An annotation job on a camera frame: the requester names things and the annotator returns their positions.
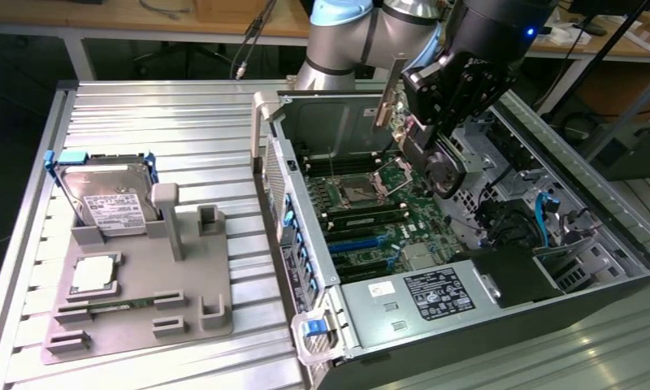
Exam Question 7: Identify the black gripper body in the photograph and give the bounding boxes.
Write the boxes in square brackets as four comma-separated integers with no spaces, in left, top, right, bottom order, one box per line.
[443,0,554,78]

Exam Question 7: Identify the Nvidia graphics card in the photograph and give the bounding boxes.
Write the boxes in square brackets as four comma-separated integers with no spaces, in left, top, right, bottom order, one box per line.
[371,54,467,201]

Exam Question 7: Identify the white orange desk gadget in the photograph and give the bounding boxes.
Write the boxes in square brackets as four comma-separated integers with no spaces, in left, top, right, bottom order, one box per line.
[538,23,593,46]

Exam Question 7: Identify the metal socket cover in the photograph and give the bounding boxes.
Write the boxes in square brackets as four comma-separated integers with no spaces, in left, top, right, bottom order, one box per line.
[370,156,417,193]

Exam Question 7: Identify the grey metal disk bay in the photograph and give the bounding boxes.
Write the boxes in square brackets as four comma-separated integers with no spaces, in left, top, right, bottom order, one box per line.
[443,109,526,204]

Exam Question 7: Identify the black monitor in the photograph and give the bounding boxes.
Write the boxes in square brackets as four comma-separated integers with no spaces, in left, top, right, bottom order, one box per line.
[566,0,650,17]

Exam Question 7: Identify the black tripod pole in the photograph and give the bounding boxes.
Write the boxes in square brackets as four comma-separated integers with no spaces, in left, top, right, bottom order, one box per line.
[535,0,650,117]

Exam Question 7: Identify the CPU socket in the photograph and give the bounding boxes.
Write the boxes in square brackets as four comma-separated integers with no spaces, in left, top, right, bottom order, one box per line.
[333,173,385,210]

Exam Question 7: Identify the green RAM stick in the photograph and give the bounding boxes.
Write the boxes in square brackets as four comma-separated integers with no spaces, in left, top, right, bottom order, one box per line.
[323,210,411,232]
[85,298,161,314]

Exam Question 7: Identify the green motherboard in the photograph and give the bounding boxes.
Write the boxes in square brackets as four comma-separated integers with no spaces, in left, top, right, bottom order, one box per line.
[302,156,470,285]

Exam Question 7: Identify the black expansion slot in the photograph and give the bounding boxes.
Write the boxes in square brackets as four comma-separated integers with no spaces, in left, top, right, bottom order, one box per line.
[333,258,390,272]
[323,228,383,241]
[335,267,394,284]

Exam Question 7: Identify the blue expansion slot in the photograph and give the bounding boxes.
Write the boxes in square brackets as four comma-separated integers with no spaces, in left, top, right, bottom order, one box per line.
[327,237,385,254]

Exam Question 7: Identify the silver chipset heatsink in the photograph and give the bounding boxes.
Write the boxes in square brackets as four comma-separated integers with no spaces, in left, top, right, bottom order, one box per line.
[399,245,441,270]

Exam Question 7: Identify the black office chair base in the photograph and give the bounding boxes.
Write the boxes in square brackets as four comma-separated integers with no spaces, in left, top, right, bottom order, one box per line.
[133,40,245,79]

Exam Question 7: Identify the black plastic air shroud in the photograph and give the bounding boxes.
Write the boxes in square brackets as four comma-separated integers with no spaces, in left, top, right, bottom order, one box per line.
[446,247,566,310]

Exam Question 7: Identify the slotted grey disk bay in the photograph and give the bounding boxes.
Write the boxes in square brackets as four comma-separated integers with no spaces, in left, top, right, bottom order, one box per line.
[534,239,623,294]

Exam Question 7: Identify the grey power supply unit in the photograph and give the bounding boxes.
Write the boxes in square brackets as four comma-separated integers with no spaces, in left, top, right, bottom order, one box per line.
[339,259,503,351]

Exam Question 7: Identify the black PC case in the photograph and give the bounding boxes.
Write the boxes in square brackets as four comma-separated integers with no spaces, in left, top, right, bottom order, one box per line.
[251,87,650,390]

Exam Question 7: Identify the grey corner clamp blue latch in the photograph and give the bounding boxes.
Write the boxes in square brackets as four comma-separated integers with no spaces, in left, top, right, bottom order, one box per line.
[290,307,343,366]

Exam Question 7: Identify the hard disk drive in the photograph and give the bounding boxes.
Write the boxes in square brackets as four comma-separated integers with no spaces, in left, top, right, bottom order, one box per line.
[42,150,161,240]

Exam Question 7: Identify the grey parts rack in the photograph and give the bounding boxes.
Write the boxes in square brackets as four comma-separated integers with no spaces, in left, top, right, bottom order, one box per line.
[41,182,234,366]

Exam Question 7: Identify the silver CPU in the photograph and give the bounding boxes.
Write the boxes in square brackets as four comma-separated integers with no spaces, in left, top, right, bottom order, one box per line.
[71,258,118,294]

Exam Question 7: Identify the wooden desk white frame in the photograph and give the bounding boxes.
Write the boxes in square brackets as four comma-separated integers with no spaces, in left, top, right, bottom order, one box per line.
[0,0,313,81]
[522,0,650,117]

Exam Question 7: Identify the blue disk wire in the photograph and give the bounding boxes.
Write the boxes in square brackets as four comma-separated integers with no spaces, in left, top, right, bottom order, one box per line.
[531,190,559,249]

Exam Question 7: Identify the black wire bundle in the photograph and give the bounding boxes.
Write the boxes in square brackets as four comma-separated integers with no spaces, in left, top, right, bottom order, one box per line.
[473,198,546,249]

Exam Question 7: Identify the black dangling cable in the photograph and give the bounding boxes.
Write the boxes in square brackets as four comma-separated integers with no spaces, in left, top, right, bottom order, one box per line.
[234,0,278,81]

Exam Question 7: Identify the grey cable coil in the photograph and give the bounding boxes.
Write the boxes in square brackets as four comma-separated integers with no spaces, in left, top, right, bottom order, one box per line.
[138,0,191,20]

